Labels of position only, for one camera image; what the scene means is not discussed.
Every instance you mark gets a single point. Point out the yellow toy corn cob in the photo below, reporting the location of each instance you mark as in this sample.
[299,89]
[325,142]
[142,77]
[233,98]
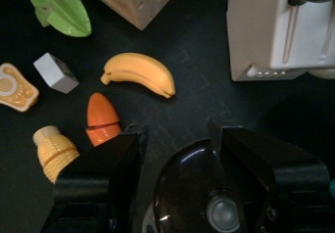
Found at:
[54,152]

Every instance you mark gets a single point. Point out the toy toast with egg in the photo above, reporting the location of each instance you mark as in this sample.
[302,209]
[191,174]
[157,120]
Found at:
[15,88]

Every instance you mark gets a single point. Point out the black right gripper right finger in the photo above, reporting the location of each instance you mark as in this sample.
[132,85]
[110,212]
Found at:
[279,175]

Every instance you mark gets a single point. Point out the white toy toaster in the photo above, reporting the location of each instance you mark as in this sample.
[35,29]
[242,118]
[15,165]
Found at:
[279,31]

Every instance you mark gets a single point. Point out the green toy leaf vegetable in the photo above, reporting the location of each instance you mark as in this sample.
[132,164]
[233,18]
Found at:
[63,11]

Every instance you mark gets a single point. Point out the yellow toy banana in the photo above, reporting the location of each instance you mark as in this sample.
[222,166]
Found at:
[142,72]

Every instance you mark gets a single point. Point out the grey white cube block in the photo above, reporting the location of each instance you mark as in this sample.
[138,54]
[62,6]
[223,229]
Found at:
[54,72]

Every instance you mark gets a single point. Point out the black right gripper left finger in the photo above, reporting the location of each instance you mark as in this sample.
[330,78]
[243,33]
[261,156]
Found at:
[100,175]

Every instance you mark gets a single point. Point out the orange toy carrot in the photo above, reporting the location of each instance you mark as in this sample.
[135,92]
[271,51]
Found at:
[100,119]

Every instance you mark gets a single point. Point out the black glossy pan lid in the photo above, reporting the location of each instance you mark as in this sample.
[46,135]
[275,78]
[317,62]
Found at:
[191,188]

